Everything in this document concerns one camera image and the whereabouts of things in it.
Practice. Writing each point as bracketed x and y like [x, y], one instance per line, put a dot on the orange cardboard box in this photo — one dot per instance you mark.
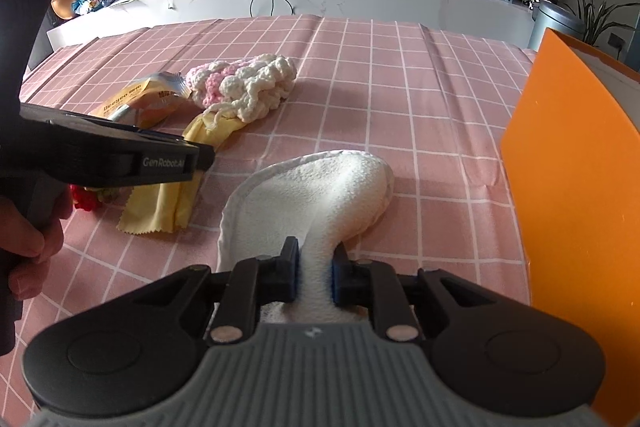
[575, 182]

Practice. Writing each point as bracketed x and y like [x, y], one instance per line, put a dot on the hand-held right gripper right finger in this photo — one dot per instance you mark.
[334, 282]

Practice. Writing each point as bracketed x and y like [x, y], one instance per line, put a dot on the pink white crochet pouch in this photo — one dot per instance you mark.
[250, 82]

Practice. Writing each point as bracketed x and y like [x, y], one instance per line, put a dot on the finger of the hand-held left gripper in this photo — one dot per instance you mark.
[125, 137]

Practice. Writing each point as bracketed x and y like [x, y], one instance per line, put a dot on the orange red crochet toy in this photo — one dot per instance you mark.
[87, 199]

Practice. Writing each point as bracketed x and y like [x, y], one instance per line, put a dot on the person's left hand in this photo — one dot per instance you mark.
[35, 242]

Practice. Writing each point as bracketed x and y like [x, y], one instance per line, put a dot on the wall socket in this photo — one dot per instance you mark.
[613, 40]

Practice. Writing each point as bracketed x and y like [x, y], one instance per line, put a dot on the white terry cloth pad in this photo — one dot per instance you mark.
[330, 197]

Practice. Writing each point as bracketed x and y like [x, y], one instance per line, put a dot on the yellow bread packet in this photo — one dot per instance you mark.
[145, 99]

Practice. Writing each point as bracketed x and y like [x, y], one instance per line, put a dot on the tall leafy potted plant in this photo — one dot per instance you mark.
[595, 12]

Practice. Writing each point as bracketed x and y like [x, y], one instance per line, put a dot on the yellow cleaning cloth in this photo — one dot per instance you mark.
[155, 207]

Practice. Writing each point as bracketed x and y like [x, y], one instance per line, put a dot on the grey metal trash can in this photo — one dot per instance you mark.
[555, 24]

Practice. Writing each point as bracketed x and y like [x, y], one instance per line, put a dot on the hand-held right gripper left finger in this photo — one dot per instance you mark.
[296, 279]

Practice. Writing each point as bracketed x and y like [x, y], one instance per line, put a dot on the blue snack packet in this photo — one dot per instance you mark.
[86, 6]

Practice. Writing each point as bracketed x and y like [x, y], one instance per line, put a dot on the pink checked tablecloth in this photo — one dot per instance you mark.
[400, 107]

